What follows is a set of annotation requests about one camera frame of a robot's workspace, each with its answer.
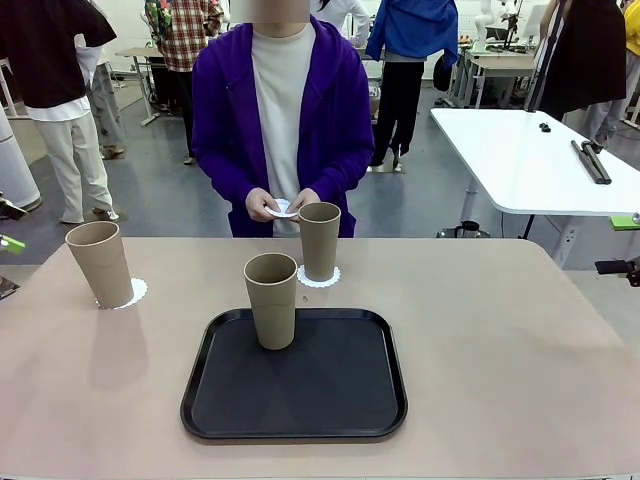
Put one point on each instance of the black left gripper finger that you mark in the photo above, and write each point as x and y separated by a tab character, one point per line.
10	245
10	209

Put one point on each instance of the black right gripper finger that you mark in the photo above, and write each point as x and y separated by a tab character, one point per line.
610	266
625	221

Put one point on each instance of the tan paper cup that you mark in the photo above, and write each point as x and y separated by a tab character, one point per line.
272	310
320	245
102	270

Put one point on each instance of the white scalloped paper coaster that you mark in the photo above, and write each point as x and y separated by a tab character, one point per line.
139	292
320	284
281	207

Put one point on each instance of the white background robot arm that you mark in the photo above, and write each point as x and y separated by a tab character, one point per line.
481	27

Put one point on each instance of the person's left forearm purple sleeve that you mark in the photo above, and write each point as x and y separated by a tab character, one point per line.
345	172

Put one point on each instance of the person's right forearm purple sleeve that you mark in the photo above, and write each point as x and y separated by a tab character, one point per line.
220	172

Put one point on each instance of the person's right hand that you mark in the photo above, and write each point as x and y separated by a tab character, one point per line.
257	202

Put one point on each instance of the person's left hand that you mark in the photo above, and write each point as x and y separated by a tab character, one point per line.
307	197

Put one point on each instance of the dark brown flat object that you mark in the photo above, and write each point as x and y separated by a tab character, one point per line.
7	289

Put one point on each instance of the white cylindrical air purifier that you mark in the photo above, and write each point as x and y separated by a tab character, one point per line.
15	165

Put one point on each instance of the black folded tripod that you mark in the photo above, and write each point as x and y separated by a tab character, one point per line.
595	162

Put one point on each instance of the white side table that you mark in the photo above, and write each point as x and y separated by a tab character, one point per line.
525	165

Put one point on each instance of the small black clamp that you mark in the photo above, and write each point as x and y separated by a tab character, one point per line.
545	126

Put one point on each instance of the person in grey trousers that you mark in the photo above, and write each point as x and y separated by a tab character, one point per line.
107	115

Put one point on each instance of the black kettle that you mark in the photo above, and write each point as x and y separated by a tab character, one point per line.
467	230

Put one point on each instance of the person in black top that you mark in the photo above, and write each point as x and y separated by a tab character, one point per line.
45	60

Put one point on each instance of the person in black coat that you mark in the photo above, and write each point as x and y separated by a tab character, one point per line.
585	60

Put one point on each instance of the person in yellow top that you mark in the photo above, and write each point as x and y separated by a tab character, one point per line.
634	50

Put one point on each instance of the grey background desk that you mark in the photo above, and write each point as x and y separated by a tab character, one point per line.
137	51

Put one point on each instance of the grey desk with robot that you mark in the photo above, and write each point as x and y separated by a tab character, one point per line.
500	60

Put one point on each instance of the black hanging bag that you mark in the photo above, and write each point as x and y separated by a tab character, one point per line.
442	75

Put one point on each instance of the person in purple hoodie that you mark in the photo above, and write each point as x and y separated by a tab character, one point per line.
225	115

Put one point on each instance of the person in plaid shirt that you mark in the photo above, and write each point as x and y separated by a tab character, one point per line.
185	40

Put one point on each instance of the person in blue jacket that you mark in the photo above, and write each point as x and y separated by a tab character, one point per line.
415	25

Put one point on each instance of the black plastic serving tray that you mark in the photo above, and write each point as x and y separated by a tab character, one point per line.
320	390

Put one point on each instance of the person in white shirt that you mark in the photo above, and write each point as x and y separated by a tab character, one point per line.
350	15

